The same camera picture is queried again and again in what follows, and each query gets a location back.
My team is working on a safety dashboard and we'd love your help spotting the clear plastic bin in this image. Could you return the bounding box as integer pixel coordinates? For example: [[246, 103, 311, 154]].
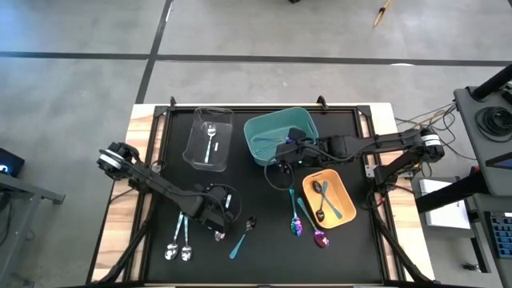
[[182, 106, 235, 174]]

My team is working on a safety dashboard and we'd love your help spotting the black table mat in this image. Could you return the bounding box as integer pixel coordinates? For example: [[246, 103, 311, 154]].
[[146, 106, 385, 285]]

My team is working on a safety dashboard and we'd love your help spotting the black cart beam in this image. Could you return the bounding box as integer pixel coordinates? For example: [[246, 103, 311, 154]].
[[414, 167, 489, 214]]

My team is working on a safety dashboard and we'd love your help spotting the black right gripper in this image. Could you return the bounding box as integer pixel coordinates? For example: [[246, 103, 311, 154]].
[[274, 127, 321, 168]]

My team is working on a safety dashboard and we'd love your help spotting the grey equipment cart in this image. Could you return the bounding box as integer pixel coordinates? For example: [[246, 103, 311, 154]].
[[453, 85, 512, 198]]

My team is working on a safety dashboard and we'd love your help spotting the black spoon teal handle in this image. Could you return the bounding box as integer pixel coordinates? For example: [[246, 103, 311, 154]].
[[229, 215, 258, 260], [314, 180, 330, 223], [311, 179, 344, 220]]

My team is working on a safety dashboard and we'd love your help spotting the white box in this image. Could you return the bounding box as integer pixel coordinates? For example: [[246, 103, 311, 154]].
[[418, 178, 472, 230]]

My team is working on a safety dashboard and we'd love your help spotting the yellow hanging cord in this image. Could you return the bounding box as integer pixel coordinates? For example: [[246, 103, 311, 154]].
[[373, 0, 393, 28]]

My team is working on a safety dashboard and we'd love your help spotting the orange plastic bin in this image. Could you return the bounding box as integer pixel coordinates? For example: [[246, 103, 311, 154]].
[[302, 168, 358, 230]]

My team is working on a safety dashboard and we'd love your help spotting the grey keyboard stand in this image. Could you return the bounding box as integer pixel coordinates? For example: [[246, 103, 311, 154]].
[[465, 194, 512, 288]]

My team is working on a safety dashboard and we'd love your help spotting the grey workbench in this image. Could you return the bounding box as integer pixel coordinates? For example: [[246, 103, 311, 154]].
[[0, 171, 66, 288]]

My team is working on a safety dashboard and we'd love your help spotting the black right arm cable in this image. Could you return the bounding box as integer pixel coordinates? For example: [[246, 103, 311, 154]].
[[262, 157, 298, 192]]

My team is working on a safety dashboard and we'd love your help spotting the black cable coil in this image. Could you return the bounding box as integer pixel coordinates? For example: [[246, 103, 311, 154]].
[[474, 106, 512, 143]]

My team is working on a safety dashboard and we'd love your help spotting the backlit keyboard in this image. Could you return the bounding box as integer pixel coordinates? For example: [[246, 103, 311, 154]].
[[488, 210, 512, 260]]

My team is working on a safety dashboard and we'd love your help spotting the floor cable bundle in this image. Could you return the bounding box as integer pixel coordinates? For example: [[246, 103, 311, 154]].
[[394, 102, 459, 145]]

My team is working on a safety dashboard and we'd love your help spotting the black pole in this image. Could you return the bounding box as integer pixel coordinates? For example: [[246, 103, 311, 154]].
[[470, 63, 512, 101]]

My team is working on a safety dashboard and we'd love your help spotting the silver spoons pair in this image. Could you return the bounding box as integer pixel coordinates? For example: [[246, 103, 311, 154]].
[[164, 211, 185, 262]]

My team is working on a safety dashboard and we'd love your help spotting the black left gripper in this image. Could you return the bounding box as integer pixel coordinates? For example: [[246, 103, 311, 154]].
[[194, 186, 235, 234]]

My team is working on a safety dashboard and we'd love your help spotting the teal plastic bin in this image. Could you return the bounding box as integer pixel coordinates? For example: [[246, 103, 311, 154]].
[[242, 106, 320, 167]]

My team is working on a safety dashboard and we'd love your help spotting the black screen device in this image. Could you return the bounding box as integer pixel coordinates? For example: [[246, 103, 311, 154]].
[[0, 146, 26, 178]]

